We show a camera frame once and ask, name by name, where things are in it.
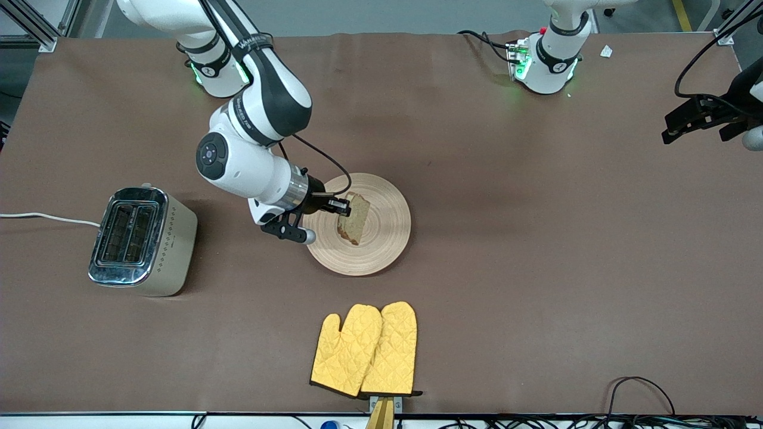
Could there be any brown toast slice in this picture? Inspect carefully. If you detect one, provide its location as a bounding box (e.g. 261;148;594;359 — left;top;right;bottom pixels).
337;192;371;246

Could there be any round light wooden plate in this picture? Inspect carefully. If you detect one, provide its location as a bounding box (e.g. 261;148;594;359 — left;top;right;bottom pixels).
303;173;412;276

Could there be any yellow quilted oven mitt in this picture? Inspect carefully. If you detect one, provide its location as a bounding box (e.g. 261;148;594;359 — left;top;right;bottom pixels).
310;304;383;398
361;301;418;397

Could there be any silver beige two-slot toaster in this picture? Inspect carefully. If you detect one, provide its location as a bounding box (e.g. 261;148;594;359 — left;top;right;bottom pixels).
88;184;198;297

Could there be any black arm base cable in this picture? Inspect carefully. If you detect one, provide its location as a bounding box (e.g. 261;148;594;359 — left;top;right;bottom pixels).
458;30;514;63

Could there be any white toaster power cord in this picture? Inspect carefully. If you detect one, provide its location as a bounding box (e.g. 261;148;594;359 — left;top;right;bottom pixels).
0;212;101;228

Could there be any black looped cable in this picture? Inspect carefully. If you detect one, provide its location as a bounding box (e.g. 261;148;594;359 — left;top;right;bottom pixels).
607;377;677;418

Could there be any black cable bundle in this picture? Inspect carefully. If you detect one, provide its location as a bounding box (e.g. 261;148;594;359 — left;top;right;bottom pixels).
417;414;763;429

